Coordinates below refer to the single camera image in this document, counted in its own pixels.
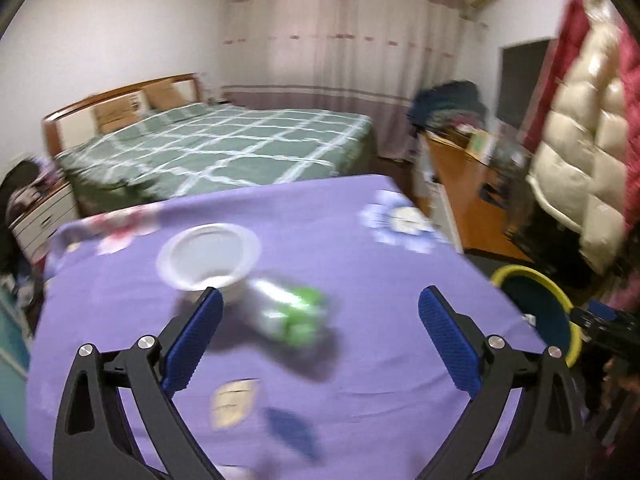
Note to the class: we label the green and white bottle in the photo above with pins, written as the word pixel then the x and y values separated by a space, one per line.
pixel 290 312

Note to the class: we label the beige paper wrapper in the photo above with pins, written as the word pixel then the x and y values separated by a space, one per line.
pixel 234 402

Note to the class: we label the black television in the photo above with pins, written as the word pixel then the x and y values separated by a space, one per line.
pixel 522 85

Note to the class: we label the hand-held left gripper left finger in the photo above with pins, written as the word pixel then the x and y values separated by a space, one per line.
pixel 192 340

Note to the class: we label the long wooden desk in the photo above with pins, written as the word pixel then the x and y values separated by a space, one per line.
pixel 460 185

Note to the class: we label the white down jacket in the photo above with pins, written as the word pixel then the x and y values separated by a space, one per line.
pixel 585 135

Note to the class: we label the striped pink white curtain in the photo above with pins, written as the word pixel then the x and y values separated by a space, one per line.
pixel 350 50

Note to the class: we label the brown pillow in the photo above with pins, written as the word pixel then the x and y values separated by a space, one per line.
pixel 162 95

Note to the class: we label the wooden headboard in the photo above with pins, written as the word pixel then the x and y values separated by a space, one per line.
pixel 75 115

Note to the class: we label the yellow rimmed dark trash bin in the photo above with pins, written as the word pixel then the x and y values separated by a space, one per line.
pixel 540 310

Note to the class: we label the bed with green plaid duvet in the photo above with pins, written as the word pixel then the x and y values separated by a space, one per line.
pixel 225 145

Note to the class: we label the purple floral tablecloth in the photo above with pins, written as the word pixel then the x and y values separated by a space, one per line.
pixel 375 300

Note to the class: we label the pile of clothes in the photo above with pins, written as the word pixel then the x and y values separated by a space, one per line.
pixel 445 107

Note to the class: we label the white wooden nightstand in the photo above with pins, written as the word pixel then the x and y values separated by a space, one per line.
pixel 45 220

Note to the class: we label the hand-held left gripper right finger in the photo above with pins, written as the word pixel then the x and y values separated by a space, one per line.
pixel 450 340

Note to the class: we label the dark floral cloth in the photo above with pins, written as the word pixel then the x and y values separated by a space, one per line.
pixel 30 185

